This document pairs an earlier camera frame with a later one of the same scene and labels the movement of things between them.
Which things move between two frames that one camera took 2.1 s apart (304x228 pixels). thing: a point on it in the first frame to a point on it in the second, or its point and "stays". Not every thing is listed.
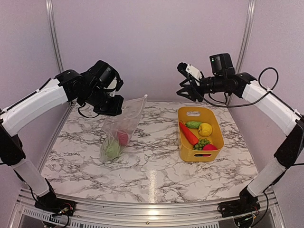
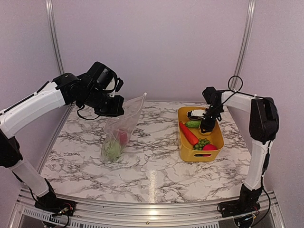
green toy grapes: (202, 143) stays
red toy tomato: (123, 137) stays
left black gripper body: (96, 97) stays
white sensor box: (194, 72) to (198, 112)
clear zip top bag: (118, 129) stays
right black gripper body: (217, 85) to (213, 110)
